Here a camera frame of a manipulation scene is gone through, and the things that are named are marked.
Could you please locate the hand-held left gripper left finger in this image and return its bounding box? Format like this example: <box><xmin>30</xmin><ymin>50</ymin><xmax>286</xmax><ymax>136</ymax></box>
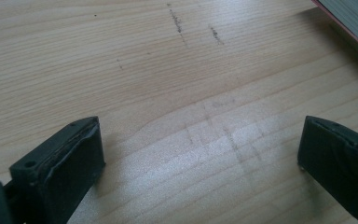
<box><xmin>8</xmin><ymin>116</ymin><xmax>106</xmax><ymax>224</ymax></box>

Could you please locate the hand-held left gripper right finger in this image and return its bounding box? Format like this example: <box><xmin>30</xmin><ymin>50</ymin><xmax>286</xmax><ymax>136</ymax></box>
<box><xmin>297</xmin><ymin>115</ymin><xmax>358</xmax><ymax>224</ymax></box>

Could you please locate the glossy blue book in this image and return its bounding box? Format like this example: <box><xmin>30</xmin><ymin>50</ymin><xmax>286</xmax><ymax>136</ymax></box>
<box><xmin>311</xmin><ymin>0</ymin><xmax>358</xmax><ymax>59</ymax></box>

